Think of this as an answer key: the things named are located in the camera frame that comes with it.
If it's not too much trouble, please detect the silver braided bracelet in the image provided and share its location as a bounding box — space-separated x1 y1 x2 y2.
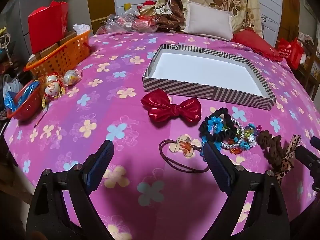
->
212 119 247 150

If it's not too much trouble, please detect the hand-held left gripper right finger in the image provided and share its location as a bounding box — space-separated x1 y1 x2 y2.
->
202 141 292 240

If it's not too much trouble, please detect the orange plastic basket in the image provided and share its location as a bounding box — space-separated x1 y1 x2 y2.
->
24 30 92 77

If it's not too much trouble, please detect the brown cardboard box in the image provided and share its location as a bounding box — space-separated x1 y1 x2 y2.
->
59 31 77 47
39 42 60 58

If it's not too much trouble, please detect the brown scrunchie with leopard bow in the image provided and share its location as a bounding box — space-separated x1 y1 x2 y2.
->
257 130 302 185

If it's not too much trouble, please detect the red gift bag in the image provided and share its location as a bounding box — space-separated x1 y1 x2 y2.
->
28 1 69 54

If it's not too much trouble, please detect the striped cardboard box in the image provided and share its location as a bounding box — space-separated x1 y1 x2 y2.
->
142 44 277 111

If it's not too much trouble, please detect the shiny red bow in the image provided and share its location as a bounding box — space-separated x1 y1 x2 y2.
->
140 89 202 123

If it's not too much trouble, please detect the black scrunchie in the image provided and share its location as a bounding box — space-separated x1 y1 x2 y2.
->
199 107 238 143

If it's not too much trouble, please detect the blue foil wrapper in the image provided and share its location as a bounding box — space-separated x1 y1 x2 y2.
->
4 80 40 110

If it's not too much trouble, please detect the red hat plush toy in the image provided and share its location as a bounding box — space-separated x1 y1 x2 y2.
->
139 0 157 18

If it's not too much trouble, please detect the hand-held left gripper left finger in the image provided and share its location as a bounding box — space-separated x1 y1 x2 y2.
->
26 139 115 240

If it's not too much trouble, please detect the red shopping bag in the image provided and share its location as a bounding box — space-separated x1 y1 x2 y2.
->
277 37 304 70

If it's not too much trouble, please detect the blue bead bracelet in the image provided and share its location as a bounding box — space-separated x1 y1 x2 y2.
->
201 115 230 145

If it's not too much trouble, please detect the red plastic basket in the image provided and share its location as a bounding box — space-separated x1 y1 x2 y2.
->
7 80 43 120

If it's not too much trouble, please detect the wooden chair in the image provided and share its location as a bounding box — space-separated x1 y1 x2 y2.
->
292 37 320 100

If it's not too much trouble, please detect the clear plastic bag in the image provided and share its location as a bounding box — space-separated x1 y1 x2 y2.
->
105 9 157 33

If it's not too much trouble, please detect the colourful bead bracelet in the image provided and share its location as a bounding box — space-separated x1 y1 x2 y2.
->
229 124 262 155

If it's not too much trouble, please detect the red cushion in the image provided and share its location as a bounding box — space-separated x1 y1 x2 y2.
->
231 29 284 62

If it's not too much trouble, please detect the white plastic bag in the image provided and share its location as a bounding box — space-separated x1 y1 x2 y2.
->
2 74 23 102

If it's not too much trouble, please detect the brown patterned cloth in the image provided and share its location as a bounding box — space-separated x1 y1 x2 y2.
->
155 0 187 33

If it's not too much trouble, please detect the white tissue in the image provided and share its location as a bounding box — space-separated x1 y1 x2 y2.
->
73 24 90 35

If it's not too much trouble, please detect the white pillow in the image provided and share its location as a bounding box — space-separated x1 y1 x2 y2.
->
184 1 233 42

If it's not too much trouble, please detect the pink floral bedsheet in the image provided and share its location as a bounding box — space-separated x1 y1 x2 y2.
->
5 31 320 240

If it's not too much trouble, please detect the hair tie with heart charm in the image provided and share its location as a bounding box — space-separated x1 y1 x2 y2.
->
159 135 210 173

